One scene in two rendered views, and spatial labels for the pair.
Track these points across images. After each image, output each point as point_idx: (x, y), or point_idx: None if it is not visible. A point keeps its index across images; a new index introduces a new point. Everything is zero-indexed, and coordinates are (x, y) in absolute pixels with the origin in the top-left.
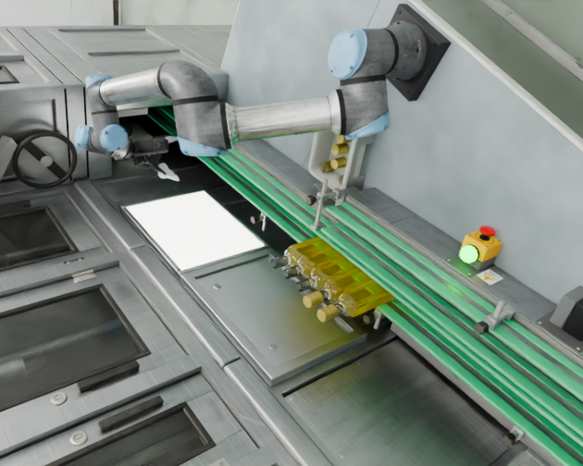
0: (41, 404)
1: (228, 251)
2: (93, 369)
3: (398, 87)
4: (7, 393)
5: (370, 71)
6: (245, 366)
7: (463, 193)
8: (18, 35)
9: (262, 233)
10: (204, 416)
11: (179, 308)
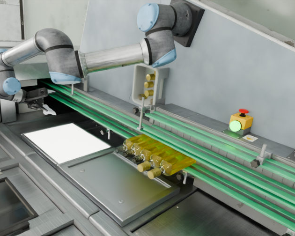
0: None
1: (88, 151)
2: None
3: (178, 40)
4: None
5: (162, 24)
6: (104, 215)
7: (224, 94)
8: None
9: (108, 142)
10: None
11: (58, 185)
